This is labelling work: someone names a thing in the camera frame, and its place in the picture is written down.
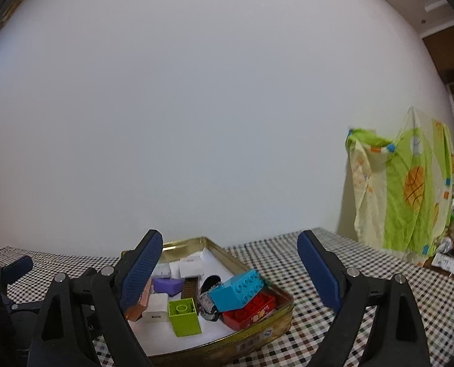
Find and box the brown wooden wardrobe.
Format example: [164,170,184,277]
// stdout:
[422,23,454,131]

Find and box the purple block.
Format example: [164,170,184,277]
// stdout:
[153,277,184,297]

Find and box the green printed cloth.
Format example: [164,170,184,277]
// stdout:
[345,107,454,264]

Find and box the white carton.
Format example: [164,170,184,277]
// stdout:
[431,252,454,276]

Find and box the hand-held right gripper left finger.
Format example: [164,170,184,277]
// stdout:
[27,229,164,367]

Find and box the gold metal tin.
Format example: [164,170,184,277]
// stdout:
[121,236,293,367]

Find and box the blue toy brick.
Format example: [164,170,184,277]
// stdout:
[209,269,270,313]

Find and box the green toy brick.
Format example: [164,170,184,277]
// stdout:
[168,298,203,338]

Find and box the black white checkered tablecloth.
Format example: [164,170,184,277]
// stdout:
[0,227,454,367]

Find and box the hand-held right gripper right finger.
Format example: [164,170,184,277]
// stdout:
[296,230,430,367]

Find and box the white charger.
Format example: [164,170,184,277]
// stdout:
[142,293,170,324]

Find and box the brown comb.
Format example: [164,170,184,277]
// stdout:
[182,277,198,301]

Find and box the red toy brick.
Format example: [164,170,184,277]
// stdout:
[222,291,277,331]

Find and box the white paper lining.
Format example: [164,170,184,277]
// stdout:
[129,250,235,356]

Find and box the rose gold box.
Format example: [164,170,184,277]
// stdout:
[125,278,153,322]

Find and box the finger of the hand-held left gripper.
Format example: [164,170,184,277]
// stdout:
[1,255,34,285]

